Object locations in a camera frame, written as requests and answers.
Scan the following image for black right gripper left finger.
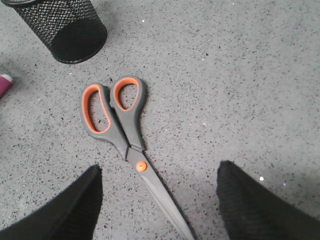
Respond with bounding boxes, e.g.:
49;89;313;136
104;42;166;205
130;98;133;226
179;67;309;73
0;165;103;240

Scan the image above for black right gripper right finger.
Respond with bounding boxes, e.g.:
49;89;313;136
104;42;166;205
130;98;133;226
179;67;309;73
216;160;320;240

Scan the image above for grey orange scissors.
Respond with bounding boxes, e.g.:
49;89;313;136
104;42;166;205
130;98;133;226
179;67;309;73
80;75;194;240

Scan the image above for pink marker pen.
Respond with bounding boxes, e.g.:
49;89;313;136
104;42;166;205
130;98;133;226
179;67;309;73
0;74;13;98

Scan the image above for black mesh pen holder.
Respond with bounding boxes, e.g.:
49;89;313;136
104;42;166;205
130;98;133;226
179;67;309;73
3;0;108;64

